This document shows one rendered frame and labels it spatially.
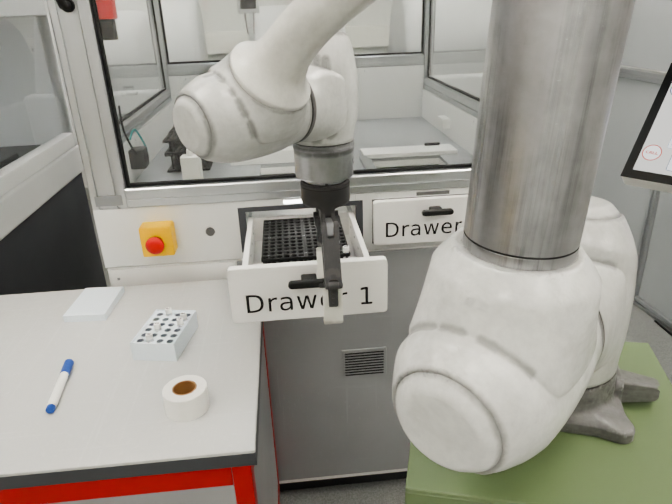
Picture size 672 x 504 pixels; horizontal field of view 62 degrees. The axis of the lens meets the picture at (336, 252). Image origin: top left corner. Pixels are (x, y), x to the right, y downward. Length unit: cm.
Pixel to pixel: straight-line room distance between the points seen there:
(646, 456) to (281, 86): 59
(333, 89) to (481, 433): 47
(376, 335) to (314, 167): 77
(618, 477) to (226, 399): 58
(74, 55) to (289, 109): 73
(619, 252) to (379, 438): 115
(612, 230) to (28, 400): 92
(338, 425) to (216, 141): 115
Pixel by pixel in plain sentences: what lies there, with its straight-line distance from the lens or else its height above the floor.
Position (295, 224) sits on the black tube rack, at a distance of 127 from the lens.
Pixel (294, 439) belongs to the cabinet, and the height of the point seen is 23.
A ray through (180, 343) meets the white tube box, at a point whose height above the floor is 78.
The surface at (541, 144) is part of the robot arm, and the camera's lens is 45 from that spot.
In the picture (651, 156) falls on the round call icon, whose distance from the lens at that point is 150.
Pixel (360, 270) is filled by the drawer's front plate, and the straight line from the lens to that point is 101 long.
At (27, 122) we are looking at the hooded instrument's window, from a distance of 202.
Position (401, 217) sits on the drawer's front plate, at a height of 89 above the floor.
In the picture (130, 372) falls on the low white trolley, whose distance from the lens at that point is 109.
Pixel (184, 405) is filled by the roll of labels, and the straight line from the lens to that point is 92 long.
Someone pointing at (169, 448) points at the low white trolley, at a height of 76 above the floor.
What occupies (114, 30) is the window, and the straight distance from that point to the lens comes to 130.
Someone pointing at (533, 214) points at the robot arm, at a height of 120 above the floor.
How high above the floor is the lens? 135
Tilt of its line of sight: 24 degrees down
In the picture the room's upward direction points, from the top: 2 degrees counter-clockwise
